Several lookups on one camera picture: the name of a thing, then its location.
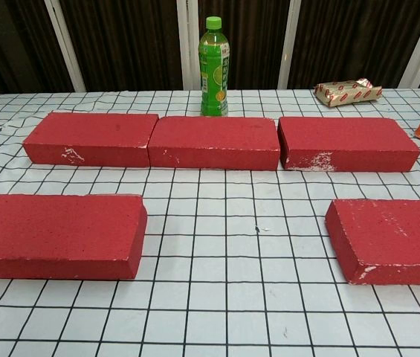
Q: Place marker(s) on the white black checkered tablecloth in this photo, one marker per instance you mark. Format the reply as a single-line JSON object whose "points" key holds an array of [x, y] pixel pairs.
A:
{"points": [[232, 297]]}

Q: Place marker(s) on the green tea bottle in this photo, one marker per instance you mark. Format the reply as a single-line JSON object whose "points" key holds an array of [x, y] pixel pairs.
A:
{"points": [[213, 74]]}

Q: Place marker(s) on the gold red snack packet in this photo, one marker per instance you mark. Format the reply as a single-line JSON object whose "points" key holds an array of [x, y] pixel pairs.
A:
{"points": [[347, 93]]}

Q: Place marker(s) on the red foam brick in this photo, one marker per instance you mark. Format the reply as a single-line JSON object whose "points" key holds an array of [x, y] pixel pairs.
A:
{"points": [[213, 137], [399, 234], [53, 230], [94, 132], [347, 137]]}

